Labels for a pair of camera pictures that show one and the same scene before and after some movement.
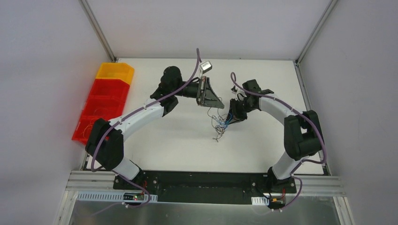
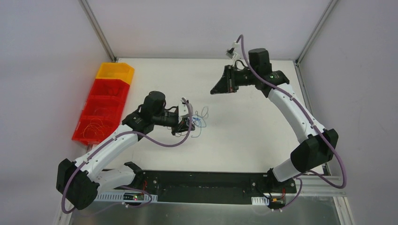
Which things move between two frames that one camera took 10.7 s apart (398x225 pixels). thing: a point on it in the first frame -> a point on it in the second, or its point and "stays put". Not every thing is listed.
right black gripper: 235,109 -> 232,79
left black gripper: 201,91 -> 180,125
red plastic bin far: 110,87 stays put
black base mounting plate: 204,186 stays put
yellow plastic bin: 117,71 stays put
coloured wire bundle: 219,125 -> 110,94
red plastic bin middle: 108,107 stays put
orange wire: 90,123 stays put
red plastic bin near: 84,126 stays put
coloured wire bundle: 223,123 -> 199,120
